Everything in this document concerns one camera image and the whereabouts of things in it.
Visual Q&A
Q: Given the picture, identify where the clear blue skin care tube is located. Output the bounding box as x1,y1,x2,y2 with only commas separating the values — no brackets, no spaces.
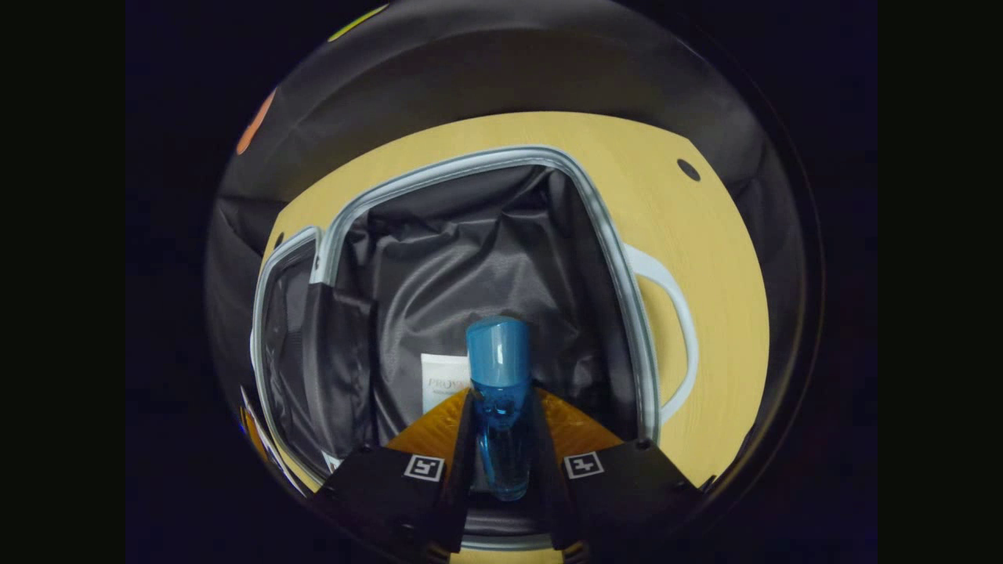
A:
421,352,472,416

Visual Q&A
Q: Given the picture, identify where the white suitcase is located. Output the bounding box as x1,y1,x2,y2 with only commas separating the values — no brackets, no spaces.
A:
251,145,700,553

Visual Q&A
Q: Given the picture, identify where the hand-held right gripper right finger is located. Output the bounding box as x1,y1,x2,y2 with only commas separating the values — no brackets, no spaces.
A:
533,388,706,553

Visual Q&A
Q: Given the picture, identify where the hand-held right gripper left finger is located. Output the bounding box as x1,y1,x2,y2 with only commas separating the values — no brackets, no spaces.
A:
313,388,475,561

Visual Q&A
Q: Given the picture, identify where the blue skin care bottle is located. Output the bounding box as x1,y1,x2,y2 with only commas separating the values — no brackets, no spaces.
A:
465,316,534,502

